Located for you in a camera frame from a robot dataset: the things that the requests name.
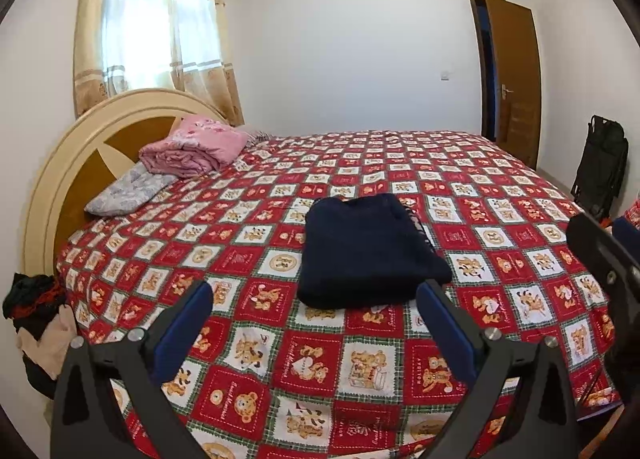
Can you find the pile of dark clothes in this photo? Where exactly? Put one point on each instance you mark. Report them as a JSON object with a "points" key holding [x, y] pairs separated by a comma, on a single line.
{"points": [[35, 329]]}

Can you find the striped pillow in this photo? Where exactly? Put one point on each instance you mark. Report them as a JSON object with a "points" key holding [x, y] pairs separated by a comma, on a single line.
{"points": [[255, 135]]}

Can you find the beige patterned curtain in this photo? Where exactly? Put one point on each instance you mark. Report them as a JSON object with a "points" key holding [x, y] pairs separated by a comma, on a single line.
{"points": [[90, 49]]}

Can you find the grey floral pillow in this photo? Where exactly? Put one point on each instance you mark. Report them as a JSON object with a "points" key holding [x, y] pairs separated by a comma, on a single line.
{"points": [[130, 189]]}

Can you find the brown wooden door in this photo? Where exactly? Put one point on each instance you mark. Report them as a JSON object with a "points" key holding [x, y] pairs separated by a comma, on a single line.
{"points": [[515, 69]]}

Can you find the red checked bear print blanket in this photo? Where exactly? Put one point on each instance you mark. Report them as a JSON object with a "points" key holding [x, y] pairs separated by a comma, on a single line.
{"points": [[250, 239]]}

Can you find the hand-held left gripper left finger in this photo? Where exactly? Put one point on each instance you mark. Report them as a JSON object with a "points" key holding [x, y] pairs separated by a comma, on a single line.
{"points": [[182, 334]]}

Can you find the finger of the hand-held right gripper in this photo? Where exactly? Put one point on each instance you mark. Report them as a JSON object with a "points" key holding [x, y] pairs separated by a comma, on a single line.
{"points": [[597, 249], [629, 234]]}

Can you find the brown door frame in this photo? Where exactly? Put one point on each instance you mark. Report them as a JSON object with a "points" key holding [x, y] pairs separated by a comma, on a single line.
{"points": [[477, 64]]}

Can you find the red plaid bag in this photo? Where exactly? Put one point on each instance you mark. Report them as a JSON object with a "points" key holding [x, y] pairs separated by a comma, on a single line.
{"points": [[634, 211]]}

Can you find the pink folded quilt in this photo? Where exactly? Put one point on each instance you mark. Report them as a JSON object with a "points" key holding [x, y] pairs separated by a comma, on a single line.
{"points": [[200, 144]]}

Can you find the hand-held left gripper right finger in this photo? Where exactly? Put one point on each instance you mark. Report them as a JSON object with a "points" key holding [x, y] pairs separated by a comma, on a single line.
{"points": [[450, 334]]}

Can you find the navy patterned knit sweater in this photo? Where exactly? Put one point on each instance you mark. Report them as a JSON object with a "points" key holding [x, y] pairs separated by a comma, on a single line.
{"points": [[365, 249]]}

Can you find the cream wooden bed headboard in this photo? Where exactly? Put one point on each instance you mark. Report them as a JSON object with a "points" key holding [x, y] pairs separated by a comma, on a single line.
{"points": [[75, 154]]}

